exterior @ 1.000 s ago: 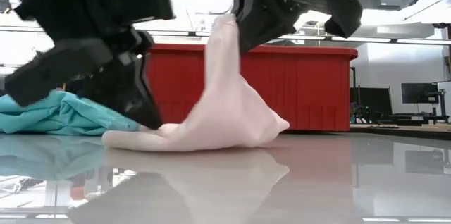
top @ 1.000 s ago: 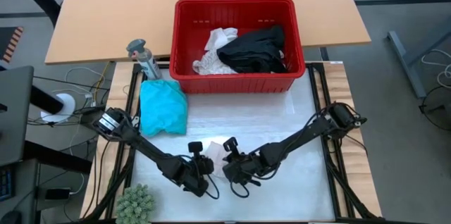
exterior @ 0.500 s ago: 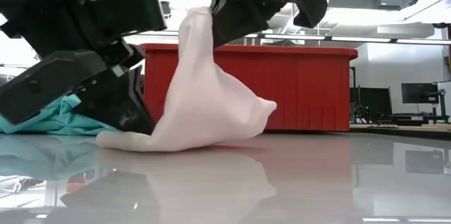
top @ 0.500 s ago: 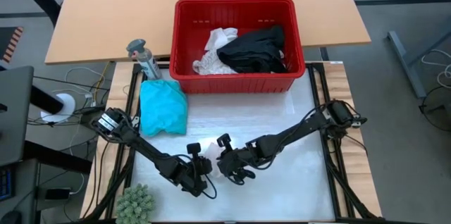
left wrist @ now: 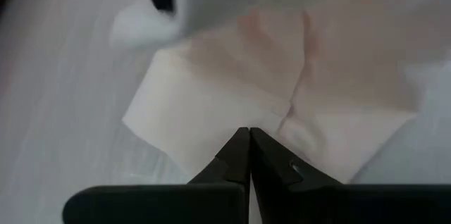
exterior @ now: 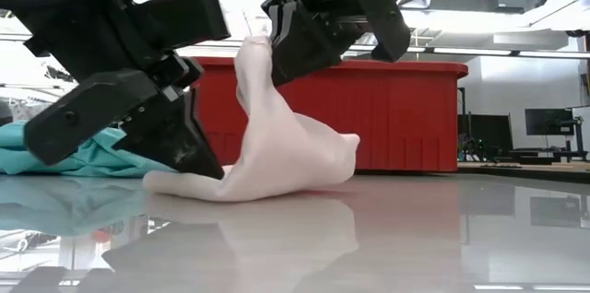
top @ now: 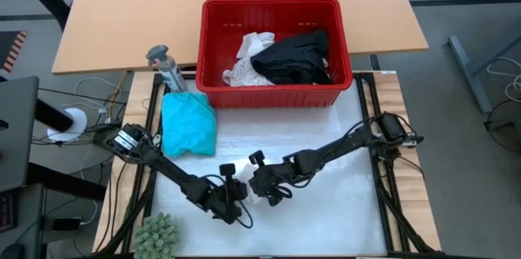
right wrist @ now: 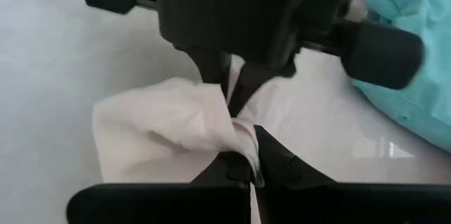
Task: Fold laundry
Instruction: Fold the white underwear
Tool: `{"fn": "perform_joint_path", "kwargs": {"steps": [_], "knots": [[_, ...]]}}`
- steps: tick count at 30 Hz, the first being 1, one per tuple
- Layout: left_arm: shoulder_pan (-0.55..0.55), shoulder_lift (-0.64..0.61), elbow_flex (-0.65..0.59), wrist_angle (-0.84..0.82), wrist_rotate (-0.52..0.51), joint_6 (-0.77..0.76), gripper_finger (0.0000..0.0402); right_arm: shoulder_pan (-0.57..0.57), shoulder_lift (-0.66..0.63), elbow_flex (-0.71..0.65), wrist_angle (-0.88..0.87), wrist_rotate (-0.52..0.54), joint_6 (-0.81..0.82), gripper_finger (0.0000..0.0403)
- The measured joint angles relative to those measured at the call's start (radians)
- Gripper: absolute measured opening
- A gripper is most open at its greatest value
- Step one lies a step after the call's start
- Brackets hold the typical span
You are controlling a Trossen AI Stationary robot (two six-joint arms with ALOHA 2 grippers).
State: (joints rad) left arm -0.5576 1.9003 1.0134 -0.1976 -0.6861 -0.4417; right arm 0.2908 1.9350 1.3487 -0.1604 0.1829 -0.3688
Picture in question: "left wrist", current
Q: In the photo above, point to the white garment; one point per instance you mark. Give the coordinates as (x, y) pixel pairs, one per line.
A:
(246, 93)

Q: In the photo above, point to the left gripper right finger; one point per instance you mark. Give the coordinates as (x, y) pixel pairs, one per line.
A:
(352, 204)

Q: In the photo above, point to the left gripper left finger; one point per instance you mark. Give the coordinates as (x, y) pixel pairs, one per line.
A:
(158, 204)

